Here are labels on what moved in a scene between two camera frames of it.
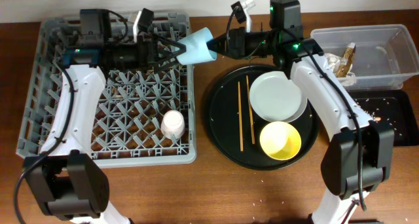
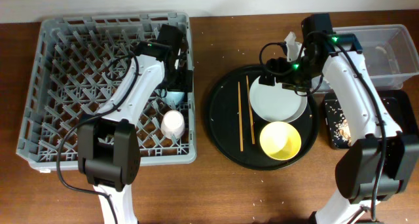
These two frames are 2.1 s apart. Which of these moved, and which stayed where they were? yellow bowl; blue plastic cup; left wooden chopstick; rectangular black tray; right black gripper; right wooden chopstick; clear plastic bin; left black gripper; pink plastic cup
Moved: right black gripper; left black gripper; blue plastic cup
Stayed: pink plastic cup; rectangular black tray; left wooden chopstick; clear plastic bin; yellow bowl; right wooden chopstick
